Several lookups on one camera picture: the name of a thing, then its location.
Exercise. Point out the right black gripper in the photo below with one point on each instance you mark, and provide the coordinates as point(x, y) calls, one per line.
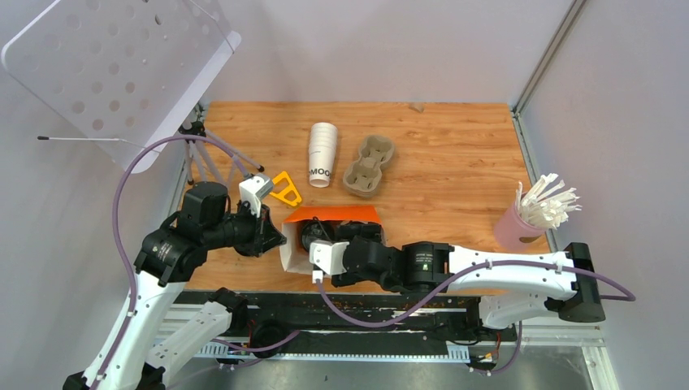
point(365, 233)

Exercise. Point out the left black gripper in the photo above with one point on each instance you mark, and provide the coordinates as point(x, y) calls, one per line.
point(266, 236)

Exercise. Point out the orange paper bag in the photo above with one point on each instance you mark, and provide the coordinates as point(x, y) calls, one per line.
point(293, 257)

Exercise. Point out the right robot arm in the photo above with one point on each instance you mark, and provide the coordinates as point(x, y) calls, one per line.
point(562, 282)

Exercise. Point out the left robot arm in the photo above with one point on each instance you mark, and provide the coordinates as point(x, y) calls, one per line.
point(165, 264)

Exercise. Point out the yellow plastic triangle holder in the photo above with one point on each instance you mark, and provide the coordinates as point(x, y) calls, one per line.
point(285, 190)

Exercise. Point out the stacked pulp cup carriers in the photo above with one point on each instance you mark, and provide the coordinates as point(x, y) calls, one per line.
point(363, 177)

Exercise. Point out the stack of white paper cups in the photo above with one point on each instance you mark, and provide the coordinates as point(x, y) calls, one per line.
point(322, 153)

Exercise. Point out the white tripod stand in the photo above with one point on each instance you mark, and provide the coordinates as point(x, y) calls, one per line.
point(197, 155)

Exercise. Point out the small brown wood block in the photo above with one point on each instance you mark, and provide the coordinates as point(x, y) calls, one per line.
point(417, 107)

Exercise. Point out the pink cup of wrapped straws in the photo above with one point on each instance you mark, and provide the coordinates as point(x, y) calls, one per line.
point(545, 206)

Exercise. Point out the clear perforated acrylic panel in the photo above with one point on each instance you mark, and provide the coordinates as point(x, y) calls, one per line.
point(124, 73)

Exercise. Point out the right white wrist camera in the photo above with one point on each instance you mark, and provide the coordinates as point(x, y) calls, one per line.
point(327, 258)

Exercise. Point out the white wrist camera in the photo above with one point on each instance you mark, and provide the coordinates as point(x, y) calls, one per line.
point(252, 191)
point(327, 258)

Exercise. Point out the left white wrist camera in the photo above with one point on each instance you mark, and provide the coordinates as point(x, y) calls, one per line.
point(252, 191)

